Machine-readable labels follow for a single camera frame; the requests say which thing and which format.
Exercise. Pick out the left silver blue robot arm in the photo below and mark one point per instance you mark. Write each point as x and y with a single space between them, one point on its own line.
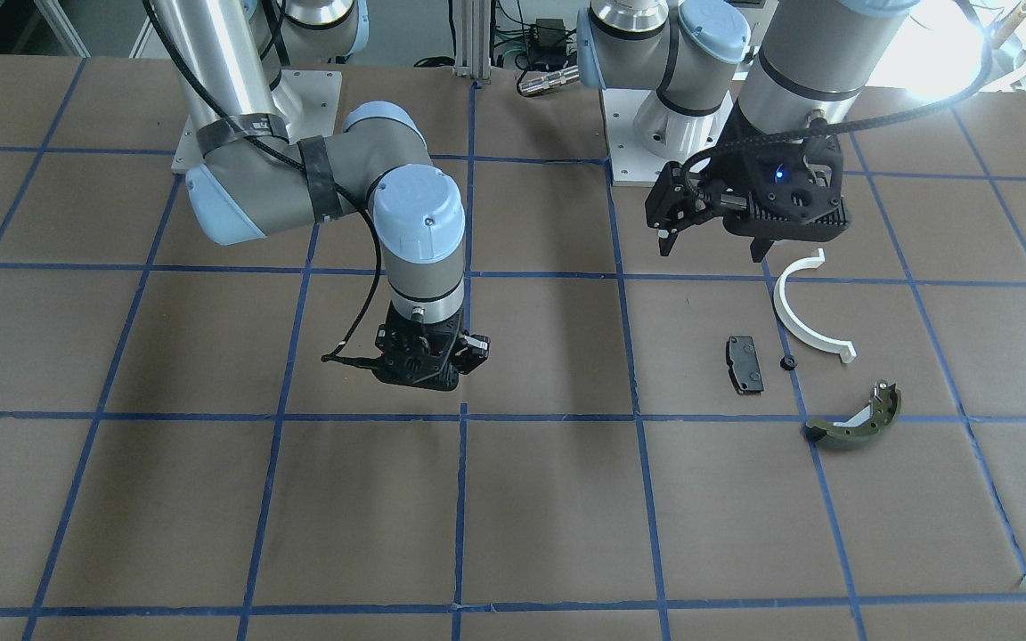
813 61

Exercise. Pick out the aluminium frame post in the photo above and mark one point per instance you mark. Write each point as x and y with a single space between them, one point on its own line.
472 31

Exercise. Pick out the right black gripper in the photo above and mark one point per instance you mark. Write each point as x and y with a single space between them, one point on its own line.
476 346

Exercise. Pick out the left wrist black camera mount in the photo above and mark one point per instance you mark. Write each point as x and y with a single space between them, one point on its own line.
779 191

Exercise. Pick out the olive green brake shoe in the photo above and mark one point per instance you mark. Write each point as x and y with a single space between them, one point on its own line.
865 427

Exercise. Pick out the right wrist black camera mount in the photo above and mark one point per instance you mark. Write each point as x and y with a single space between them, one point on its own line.
416 356

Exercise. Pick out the black brake pad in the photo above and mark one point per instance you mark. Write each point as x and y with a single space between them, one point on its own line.
743 365

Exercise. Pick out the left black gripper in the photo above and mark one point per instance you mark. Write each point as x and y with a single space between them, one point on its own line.
738 159

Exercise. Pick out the black power adapter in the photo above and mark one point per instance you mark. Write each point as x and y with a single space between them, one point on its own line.
547 44

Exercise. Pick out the white curved plastic bracket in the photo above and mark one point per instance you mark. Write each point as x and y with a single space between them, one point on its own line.
794 315

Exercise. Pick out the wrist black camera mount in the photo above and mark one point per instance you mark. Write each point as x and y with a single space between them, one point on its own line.
779 191
416 356

